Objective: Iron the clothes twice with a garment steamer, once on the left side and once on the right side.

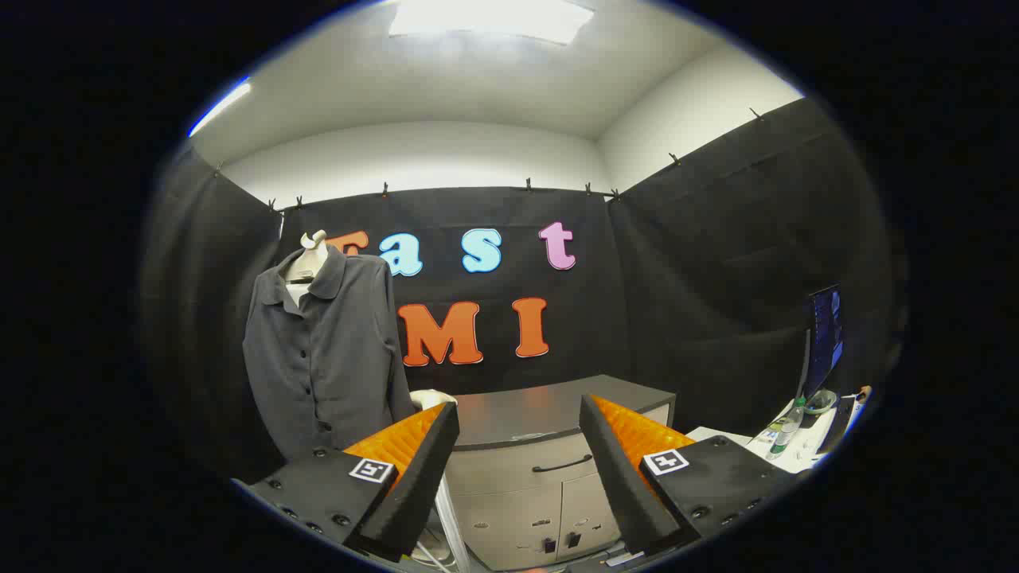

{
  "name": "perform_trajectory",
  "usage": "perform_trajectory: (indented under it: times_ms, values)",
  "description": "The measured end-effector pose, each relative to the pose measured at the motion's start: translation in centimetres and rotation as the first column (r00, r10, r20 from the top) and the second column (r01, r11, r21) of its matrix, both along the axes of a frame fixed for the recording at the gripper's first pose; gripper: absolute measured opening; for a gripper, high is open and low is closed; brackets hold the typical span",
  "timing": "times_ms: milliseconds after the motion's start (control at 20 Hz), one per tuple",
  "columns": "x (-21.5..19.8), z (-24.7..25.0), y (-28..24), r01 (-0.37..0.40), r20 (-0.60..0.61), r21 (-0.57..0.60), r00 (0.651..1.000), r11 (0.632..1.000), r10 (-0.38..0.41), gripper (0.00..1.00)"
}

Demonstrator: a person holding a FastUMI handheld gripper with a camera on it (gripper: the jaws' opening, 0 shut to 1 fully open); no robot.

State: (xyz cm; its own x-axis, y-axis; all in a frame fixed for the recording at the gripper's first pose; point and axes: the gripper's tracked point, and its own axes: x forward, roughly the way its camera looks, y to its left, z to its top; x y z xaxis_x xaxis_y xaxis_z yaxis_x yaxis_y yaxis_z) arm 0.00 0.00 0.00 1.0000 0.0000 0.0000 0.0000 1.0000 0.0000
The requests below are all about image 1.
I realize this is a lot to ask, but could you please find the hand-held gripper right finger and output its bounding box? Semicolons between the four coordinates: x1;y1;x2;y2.
579;393;797;556

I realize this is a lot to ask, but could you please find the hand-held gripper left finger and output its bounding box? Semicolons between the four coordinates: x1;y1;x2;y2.
231;402;461;563

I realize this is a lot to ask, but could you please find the dark grey button shirt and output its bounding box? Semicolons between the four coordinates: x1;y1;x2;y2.
242;245;416;462

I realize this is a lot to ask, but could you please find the white clothes hanger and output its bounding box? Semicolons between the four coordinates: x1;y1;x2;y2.
283;230;329;308

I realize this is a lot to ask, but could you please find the grey cabinet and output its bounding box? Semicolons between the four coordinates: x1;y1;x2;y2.
442;374;677;571

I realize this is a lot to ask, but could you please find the clear plastic bottle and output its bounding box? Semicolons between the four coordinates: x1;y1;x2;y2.
766;396;806;461

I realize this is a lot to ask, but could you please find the white desk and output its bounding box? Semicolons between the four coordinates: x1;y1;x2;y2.
686;388;873;475

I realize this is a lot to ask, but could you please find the black backdrop cloth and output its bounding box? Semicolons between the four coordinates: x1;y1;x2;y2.
139;97;908;486

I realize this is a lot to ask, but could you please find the black keyboard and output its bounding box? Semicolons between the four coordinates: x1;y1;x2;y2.
818;394;857;454

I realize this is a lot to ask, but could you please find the dark computer monitor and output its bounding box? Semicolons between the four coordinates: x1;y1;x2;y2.
798;284;845;399

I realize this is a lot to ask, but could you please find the row of black cloth clips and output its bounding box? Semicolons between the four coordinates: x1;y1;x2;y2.
211;107;765;214

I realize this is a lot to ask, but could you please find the narrow ceiling light strip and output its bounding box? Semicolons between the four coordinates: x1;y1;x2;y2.
189;78;252;137

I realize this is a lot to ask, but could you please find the grey steamer hose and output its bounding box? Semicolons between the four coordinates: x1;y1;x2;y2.
434;477;472;571

